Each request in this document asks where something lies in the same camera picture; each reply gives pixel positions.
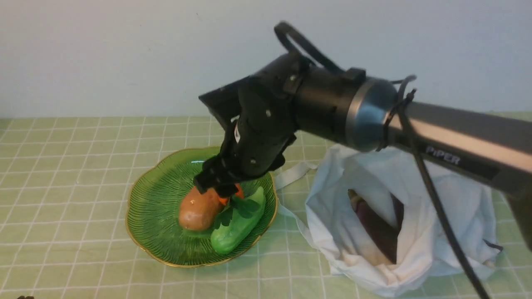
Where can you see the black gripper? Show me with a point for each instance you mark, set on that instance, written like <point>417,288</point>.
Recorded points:
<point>257,115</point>

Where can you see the orange carrot with leaves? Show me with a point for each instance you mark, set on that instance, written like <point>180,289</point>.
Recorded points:
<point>236,203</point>

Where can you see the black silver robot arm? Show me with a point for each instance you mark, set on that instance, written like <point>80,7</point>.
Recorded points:
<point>369,114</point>

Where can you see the white cloth tote bag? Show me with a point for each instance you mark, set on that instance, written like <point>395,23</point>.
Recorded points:
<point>423,250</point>

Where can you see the brown potato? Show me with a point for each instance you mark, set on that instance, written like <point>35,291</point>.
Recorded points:
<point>197,211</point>

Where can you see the green cucumber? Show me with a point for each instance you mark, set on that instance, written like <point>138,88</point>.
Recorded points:
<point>226,238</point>

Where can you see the green ribbed glass plate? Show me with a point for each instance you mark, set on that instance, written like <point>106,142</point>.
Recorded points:
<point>153,210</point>

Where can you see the green checkered tablecloth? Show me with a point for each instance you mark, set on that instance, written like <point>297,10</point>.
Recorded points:
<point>63,200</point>

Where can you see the dark purple eggplant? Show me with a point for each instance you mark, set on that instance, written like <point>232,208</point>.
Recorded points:
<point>384,235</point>

